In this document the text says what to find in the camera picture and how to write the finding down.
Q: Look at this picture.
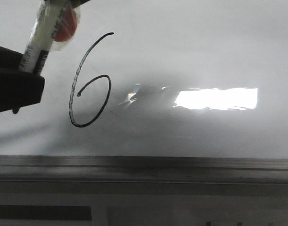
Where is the white whiteboard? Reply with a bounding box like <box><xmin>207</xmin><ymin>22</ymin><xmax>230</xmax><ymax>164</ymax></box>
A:
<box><xmin>0</xmin><ymin>0</ymin><xmax>288</xmax><ymax>159</ymax></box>

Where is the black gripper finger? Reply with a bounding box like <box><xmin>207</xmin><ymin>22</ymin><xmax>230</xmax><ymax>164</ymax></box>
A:
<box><xmin>0</xmin><ymin>46</ymin><xmax>45</xmax><ymax>112</ymax></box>

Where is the grey aluminium whiteboard frame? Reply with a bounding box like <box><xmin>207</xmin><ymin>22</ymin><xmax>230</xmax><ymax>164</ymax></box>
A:
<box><xmin>0</xmin><ymin>155</ymin><xmax>288</xmax><ymax>184</ymax></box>

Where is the white black whiteboard marker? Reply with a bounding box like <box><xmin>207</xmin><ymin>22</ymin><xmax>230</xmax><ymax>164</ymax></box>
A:
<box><xmin>18</xmin><ymin>0</ymin><xmax>74</xmax><ymax>76</ymax></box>

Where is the red round magnet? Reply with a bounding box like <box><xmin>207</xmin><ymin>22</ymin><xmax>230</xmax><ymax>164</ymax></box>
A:
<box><xmin>53</xmin><ymin>6</ymin><xmax>78</xmax><ymax>42</ymax></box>

